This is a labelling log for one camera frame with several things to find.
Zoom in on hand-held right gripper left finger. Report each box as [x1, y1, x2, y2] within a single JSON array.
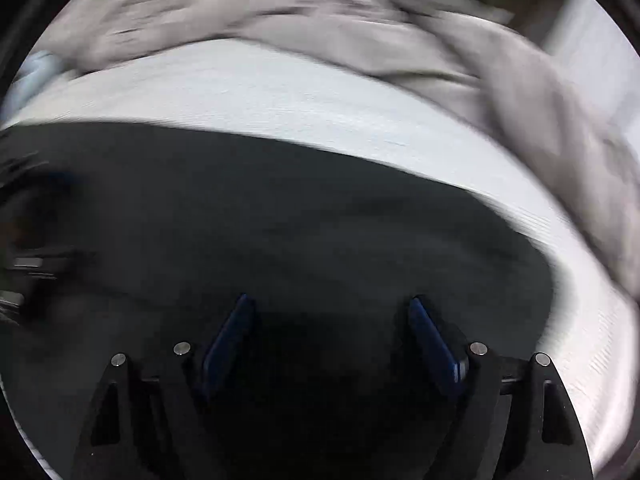
[[70, 294, 258, 480]]

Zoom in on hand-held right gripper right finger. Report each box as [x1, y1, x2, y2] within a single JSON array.
[[407, 296, 596, 480]]

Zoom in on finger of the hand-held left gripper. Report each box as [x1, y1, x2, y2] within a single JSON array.
[[7, 247, 96, 282], [0, 157, 77, 198]]

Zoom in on black pants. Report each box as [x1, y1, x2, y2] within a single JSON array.
[[0, 120, 558, 480]]

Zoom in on light blue pillow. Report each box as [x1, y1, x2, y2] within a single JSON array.
[[10, 50, 66, 106]]

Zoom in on bed with white patterned sheet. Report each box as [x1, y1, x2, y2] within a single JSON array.
[[0, 40, 640, 480]]

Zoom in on grey duvet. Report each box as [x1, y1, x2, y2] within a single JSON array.
[[37, 0, 640, 306]]

